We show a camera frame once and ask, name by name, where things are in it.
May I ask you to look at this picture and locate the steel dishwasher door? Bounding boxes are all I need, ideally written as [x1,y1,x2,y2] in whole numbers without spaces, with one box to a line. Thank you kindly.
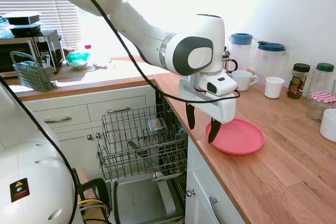
[112,173,185,224]

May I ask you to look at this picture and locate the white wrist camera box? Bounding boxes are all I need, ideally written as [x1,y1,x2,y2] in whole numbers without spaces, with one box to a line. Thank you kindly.
[198,71,238,97]

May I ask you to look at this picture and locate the spice jar with black lid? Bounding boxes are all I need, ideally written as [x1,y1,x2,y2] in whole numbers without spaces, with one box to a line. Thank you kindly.
[286,63,311,100]

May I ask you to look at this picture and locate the lower wire dishwasher rack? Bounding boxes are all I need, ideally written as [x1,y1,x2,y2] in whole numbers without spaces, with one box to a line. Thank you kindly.
[173,174,188,205]

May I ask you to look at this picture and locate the white handleless cup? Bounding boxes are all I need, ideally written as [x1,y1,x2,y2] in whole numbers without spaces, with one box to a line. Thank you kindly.
[264,76,286,100]

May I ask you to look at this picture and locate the metal drawer handle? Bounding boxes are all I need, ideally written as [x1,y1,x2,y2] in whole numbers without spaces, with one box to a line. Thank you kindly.
[106,106,132,114]
[43,115,72,123]

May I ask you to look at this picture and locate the white drawer front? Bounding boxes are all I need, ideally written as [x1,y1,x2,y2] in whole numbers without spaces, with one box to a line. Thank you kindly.
[87,94,148,123]
[28,104,90,134]

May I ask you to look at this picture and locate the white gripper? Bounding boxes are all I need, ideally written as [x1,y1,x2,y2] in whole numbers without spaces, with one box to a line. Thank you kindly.
[178,76,238,144]

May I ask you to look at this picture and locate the jar with red checked lid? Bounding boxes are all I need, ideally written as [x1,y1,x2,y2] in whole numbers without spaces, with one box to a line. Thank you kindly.
[306,91,336,123]

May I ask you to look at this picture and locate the yellow cable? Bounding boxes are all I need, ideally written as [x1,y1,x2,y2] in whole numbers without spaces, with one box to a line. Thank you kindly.
[78,198,110,213]

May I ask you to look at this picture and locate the green plastic bowl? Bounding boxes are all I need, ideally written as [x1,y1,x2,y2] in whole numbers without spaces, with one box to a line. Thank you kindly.
[64,50,91,71]

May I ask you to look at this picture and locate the black spatula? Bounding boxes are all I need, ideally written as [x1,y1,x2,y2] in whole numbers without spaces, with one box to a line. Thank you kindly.
[128,140,161,173]

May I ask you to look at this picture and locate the clear pitcher with blue lid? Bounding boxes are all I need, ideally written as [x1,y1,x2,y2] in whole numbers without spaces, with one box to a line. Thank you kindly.
[227,33,254,72]
[254,40,290,87]

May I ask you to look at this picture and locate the white window blinds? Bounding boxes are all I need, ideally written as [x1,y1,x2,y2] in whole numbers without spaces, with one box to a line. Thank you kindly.
[0,0,81,49]

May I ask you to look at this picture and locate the black screw clamp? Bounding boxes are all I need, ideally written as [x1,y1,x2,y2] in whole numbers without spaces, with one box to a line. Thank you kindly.
[78,177,112,221]

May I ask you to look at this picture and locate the metal cabinet bar handle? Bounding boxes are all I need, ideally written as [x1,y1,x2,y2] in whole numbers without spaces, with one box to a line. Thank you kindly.
[208,196,224,224]

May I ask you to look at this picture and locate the clear glass food container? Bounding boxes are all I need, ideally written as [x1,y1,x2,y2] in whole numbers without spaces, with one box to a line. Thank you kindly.
[147,118,167,135]

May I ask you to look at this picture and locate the small glass dish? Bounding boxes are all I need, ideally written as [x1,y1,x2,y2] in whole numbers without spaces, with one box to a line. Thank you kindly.
[87,60,117,72]

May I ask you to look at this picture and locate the glass jar with green lid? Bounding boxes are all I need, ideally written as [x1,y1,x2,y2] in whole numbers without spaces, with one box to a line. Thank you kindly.
[305,62,335,97]

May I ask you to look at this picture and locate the pink plastic plate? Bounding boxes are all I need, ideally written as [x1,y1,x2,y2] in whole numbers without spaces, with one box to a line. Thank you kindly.
[205,118,265,156]

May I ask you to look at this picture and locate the glass french press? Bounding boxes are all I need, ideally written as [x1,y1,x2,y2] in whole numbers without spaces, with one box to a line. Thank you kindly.
[222,46,238,74]

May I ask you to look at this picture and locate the black container with clear lid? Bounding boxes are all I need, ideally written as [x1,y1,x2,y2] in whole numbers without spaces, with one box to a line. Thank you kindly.
[2,11,43,26]
[8,23,43,37]

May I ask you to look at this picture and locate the wire dishwasher rack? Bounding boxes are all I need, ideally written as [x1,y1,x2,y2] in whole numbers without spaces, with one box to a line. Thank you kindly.
[173,174,188,205]
[96,104,188,182]

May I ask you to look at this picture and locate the white mug at right edge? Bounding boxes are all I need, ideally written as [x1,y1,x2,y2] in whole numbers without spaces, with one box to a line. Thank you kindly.
[319,108,336,143]

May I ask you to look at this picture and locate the black steel microwave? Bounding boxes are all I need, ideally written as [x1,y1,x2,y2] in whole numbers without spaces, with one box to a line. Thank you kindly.
[0,29,65,78]

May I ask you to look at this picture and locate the large white mug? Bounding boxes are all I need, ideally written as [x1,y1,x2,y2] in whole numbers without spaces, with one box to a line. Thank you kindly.
[231,70,259,92]

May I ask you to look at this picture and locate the grey cutlery basket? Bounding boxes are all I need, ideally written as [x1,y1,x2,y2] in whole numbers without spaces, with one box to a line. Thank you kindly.
[9,51,58,93]

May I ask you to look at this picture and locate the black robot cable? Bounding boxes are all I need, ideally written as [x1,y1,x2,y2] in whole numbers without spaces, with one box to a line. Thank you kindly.
[0,0,241,224]

